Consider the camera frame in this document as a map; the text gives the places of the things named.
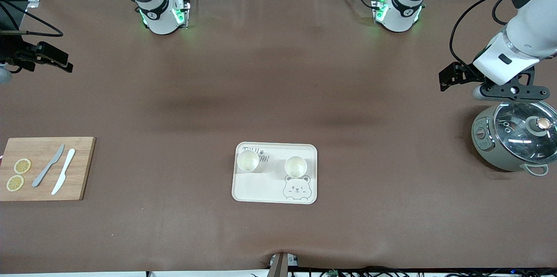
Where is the white IKEA cup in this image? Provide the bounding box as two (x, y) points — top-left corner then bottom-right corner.
(237, 150), (261, 173)
(284, 156), (308, 179)

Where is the grey-green electric cooking pot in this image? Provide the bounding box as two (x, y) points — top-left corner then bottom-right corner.
(471, 101), (557, 177)

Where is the glass pot lid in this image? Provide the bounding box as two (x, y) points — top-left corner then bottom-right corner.
(493, 101), (557, 165)

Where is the wooden cutting board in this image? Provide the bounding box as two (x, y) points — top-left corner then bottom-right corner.
(0, 137), (96, 202)

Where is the grey plastic knife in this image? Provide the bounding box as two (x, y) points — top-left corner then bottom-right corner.
(32, 144), (65, 188)

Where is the white plastic knife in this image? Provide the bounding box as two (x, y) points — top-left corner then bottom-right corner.
(51, 149), (76, 196)

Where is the brown table cover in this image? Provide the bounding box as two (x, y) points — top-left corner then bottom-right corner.
(0, 0), (557, 271)

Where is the cream bear print tray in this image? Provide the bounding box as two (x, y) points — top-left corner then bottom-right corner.
(232, 142), (318, 205)

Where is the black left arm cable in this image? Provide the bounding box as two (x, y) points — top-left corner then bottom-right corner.
(450, 0), (510, 74)

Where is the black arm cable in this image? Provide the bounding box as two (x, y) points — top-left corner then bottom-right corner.
(450, 0), (510, 74)
(0, 0), (64, 37)

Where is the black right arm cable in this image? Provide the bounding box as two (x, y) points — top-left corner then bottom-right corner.
(0, 0), (64, 37)

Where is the black left camera bracket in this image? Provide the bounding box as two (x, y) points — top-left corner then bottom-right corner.
(481, 68), (550, 101)

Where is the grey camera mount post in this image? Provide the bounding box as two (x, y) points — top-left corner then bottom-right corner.
(269, 252), (299, 277)

